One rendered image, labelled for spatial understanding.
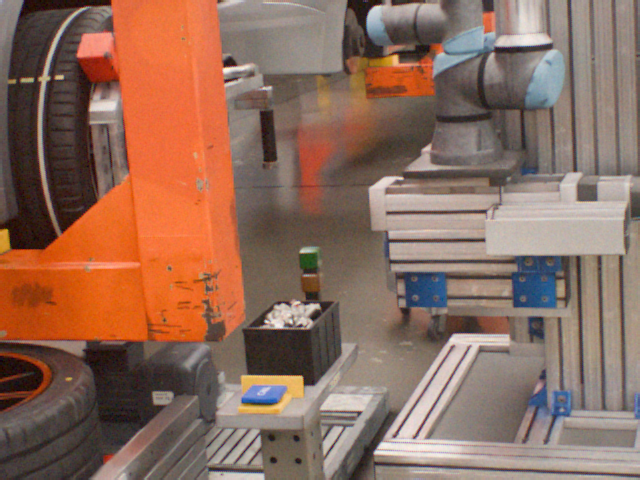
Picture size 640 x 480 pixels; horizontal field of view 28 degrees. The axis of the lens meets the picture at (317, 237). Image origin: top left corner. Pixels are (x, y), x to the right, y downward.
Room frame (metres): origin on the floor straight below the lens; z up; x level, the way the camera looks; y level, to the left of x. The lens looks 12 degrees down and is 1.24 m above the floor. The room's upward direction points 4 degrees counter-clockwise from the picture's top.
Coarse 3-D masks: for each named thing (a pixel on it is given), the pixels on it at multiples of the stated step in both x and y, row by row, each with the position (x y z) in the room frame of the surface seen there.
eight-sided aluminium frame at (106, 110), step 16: (96, 96) 2.80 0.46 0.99; (112, 96) 2.79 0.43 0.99; (96, 112) 2.77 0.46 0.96; (112, 112) 2.76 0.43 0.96; (96, 128) 2.77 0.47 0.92; (112, 128) 2.76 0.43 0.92; (96, 144) 2.77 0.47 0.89; (112, 144) 2.76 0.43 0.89; (96, 160) 2.77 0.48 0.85; (96, 176) 2.77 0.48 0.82
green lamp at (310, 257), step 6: (300, 252) 2.56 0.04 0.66; (306, 252) 2.55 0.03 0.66; (312, 252) 2.55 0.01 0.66; (318, 252) 2.56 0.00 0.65; (300, 258) 2.56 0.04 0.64; (306, 258) 2.55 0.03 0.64; (312, 258) 2.55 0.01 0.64; (318, 258) 2.56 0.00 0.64; (300, 264) 2.56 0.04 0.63; (306, 264) 2.55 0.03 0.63; (312, 264) 2.55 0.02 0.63; (318, 264) 2.55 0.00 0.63
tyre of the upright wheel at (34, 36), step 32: (32, 32) 2.92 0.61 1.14; (64, 32) 2.89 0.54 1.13; (96, 32) 2.91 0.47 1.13; (32, 64) 2.84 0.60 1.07; (64, 64) 2.81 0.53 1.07; (32, 96) 2.79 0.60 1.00; (64, 96) 2.76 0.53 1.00; (32, 128) 2.77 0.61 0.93; (64, 128) 2.74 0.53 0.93; (32, 160) 2.76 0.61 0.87; (64, 160) 2.73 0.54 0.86; (32, 192) 2.76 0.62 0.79; (64, 192) 2.74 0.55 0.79; (32, 224) 2.79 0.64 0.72; (64, 224) 2.78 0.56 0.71
